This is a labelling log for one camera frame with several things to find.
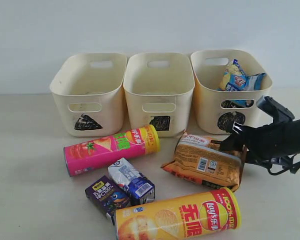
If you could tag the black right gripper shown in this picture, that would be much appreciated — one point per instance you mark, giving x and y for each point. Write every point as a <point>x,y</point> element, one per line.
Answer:
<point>265,145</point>

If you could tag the orange instant noodle packet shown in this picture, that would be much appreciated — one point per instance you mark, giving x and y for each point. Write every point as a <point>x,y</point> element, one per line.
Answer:
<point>198,159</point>

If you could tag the blue instant noodle packet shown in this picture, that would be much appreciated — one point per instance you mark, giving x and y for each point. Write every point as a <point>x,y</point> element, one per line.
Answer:
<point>235,80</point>

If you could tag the yellow chips can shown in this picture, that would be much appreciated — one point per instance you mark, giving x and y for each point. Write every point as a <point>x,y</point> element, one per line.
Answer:
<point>179,218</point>

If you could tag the pink chips can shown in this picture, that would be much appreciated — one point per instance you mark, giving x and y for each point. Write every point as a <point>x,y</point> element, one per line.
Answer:
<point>103,152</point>

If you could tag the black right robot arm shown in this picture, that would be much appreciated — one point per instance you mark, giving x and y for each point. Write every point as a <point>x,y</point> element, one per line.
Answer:
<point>293,148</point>

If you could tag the cream bin with circle mark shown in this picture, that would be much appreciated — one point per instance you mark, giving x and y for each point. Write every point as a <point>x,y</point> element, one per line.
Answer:
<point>210,113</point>

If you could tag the cream bin with square mark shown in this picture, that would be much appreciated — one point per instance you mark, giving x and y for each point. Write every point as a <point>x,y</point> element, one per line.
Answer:
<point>158,90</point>

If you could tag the white blue milk carton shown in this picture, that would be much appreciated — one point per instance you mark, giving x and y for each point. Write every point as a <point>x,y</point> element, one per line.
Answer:
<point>137,186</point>

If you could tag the purple juice carton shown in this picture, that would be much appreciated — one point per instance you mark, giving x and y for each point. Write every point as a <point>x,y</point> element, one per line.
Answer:
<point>107,197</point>

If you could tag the cream bin with triangle mark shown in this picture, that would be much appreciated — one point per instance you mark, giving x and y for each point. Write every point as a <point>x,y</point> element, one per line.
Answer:
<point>88,93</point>

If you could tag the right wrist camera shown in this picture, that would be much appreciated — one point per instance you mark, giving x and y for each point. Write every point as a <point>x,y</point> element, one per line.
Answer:
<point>274,109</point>

